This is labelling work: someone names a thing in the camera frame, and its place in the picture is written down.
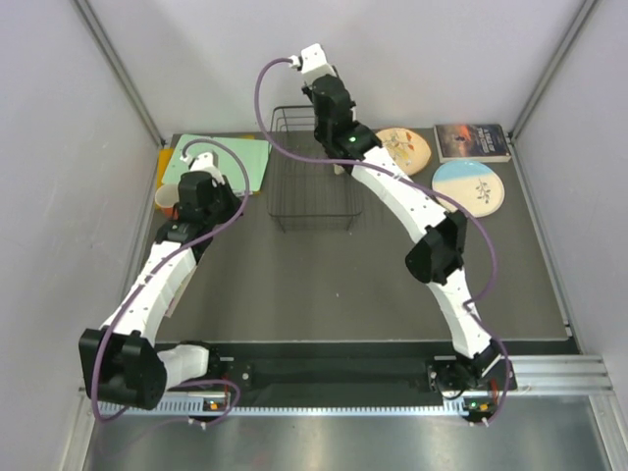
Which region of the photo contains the blue and white plate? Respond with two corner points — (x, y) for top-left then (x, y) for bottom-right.
(432, 160), (505, 218)

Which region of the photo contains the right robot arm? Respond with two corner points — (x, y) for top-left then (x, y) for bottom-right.
(302, 74), (501, 393)

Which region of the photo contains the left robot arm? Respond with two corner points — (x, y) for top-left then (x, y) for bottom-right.
(78, 169), (242, 410)

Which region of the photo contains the orange mug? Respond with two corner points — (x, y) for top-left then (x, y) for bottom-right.
(154, 183), (180, 219)

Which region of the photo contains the yellow folder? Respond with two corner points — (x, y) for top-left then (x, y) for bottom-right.
(156, 134), (261, 197)

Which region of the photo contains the green paper folder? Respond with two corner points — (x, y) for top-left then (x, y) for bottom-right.
(161, 133), (274, 197)

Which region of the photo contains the far bird plate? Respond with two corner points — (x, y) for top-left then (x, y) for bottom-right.
(376, 128), (432, 177)

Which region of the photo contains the purple treehouse book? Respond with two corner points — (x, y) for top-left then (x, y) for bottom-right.
(165, 283), (187, 318)

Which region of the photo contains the dark paperback book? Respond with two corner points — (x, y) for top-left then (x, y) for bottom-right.
(434, 124), (512, 163)

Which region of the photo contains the black wire dish rack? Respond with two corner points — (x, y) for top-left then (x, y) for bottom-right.
(264, 105), (364, 232)

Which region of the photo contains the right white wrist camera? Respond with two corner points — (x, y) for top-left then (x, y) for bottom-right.
(288, 43), (336, 81)

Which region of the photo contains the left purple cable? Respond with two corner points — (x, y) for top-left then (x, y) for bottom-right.
(91, 138), (251, 428)

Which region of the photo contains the grey slotted cable duct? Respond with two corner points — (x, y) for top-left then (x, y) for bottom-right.
(97, 394), (497, 418)

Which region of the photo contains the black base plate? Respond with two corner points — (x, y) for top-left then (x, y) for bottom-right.
(161, 349), (516, 393)

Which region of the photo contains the aluminium front rail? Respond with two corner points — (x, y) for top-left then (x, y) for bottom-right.
(78, 355), (614, 393)

